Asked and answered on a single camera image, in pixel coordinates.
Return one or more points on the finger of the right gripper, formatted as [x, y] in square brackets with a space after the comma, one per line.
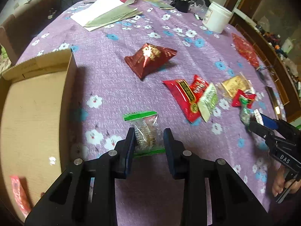
[261, 130]
[265, 120]

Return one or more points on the pale green snack packet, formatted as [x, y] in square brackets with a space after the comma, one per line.
[207, 102]

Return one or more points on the person's right hand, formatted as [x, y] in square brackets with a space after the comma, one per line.
[280, 184]

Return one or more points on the black phone stand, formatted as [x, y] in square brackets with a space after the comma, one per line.
[263, 74]

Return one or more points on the pink snack packet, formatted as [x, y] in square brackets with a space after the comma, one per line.
[20, 196]

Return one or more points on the small red candy packet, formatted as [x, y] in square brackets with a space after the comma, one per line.
[198, 86]

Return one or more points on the small green booklet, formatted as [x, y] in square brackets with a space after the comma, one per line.
[164, 5]

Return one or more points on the red green-label snack packet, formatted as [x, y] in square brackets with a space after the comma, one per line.
[185, 98]

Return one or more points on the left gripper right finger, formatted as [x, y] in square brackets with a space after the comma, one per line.
[177, 163]

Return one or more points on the clear green-edged snack packet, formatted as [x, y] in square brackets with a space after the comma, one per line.
[148, 135]

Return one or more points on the wooden side shelf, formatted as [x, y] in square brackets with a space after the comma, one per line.
[284, 83]

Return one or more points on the brown armchair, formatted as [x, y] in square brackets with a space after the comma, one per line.
[18, 30]

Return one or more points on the black smartphone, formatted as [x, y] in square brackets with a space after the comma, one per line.
[274, 103]

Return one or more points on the purple floral tablecloth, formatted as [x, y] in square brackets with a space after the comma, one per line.
[105, 88]

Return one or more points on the clear glass bowl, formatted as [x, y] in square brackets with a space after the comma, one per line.
[198, 6]

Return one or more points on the red gold foil snack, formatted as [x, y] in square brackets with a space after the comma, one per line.
[148, 59]

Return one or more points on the black small container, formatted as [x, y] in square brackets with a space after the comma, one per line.
[181, 5]

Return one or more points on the cardboard box tray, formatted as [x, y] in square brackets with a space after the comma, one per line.
[35, 99]

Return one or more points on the yellow biscuit packet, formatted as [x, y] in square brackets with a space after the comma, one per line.
[231, 86]

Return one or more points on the red mesh gift bag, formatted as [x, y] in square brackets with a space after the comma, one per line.
[246, 50]

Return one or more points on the white plastic jar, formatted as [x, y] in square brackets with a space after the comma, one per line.
[217, 17]

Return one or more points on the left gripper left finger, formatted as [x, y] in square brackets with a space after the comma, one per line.
[125, 149]

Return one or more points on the white and green papers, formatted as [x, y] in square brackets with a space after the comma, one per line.
[105, 12]

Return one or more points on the small green candy packet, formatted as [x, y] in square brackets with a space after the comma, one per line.
[245, 114]

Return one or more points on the red black-label snack packet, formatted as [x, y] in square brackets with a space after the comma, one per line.
[250, 97]

